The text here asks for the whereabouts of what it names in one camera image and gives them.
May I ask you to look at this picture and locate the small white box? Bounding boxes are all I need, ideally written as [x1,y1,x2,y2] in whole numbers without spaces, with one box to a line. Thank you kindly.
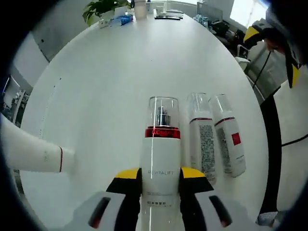
[98,19,113,29]

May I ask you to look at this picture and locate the white skincare bottle text label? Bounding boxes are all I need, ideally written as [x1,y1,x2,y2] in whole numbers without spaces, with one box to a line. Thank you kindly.
[187,92,218,186]

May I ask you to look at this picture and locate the white skincare bottle red square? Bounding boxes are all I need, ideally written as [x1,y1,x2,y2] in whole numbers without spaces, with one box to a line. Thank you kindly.
[208,93,247,179]

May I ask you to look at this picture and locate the person's blue jeans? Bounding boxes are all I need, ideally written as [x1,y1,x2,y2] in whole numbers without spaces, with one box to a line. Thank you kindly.
[256,211,283,228]

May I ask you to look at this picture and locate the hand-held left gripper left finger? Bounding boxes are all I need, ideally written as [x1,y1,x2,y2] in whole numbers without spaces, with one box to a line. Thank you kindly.
[64,167,143,231]

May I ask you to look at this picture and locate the person in white shirt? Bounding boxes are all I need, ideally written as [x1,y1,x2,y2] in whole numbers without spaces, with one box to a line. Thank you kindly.
[273,79,308,212]

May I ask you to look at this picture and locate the person's right hand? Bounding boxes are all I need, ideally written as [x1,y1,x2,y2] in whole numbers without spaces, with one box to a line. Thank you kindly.
[266,38,286,53]

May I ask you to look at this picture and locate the blue packet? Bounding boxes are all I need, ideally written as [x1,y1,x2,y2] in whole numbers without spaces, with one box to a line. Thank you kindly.
[112,14,134,26]

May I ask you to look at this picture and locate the potted green plant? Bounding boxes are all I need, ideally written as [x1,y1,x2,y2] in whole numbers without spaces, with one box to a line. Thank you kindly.
[82,0,132,27]

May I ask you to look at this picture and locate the light blue patterned cloth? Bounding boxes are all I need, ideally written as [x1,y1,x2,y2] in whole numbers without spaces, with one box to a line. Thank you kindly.
[193,13,211,27]

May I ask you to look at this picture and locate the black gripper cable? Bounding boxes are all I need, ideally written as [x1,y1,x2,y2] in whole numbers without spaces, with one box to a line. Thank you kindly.
[251,49,272,90]

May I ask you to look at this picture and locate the black backpack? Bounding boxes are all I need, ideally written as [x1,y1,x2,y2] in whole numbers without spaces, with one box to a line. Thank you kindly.
[209,20,233,38]

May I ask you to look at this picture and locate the red-banded white skincare bottle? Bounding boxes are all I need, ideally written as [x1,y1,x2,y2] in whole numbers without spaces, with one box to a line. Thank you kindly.
[140,96,181,231]

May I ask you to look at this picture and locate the black flat object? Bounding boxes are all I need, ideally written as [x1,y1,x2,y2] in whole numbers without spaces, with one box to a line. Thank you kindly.
[154,13,184,21]

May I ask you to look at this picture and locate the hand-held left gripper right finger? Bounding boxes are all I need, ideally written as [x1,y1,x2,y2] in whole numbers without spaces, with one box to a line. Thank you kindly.
[179,166,257,231]

